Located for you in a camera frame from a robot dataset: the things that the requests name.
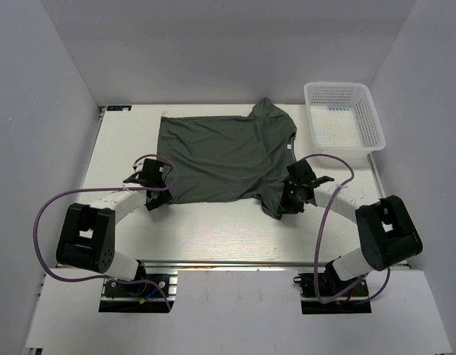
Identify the dark green t-shirt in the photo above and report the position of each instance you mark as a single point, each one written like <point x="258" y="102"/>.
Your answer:
<point x="222" y="159"/>

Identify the white perforated plastic basket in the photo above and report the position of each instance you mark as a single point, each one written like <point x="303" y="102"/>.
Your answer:
<point x="343" y="119"/>

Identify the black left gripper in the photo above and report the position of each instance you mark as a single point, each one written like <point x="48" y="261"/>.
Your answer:
<point x="166" y="196"/>

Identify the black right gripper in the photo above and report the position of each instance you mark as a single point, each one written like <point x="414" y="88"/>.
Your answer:
<point x="286" y="206"/>

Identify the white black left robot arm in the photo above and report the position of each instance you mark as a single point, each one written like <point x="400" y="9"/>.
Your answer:
<point x="87" y="239"/>

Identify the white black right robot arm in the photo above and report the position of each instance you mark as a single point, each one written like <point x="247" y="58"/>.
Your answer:
<point x="386" y="232"/>

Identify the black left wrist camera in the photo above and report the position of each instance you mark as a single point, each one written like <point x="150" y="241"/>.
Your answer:
<point x="133" y="178"/>

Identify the dark label sticker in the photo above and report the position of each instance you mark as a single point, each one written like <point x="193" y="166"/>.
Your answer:
<point x="118" y="108"/>

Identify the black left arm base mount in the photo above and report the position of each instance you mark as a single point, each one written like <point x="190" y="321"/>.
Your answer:
<point x="141" y="298"/>

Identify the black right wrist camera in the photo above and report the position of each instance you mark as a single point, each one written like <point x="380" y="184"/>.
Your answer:
<point x="321" y="180"/>

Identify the aluminium table edge rail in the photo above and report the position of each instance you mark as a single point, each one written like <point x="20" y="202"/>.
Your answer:
<point x="225" y="263"/>

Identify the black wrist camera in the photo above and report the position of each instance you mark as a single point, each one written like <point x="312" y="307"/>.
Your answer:
<point x="133" y="178"/>
<point x="321" y="180"/>

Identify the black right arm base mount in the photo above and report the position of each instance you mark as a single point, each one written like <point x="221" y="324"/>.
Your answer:
<point x="350" y="302"/>

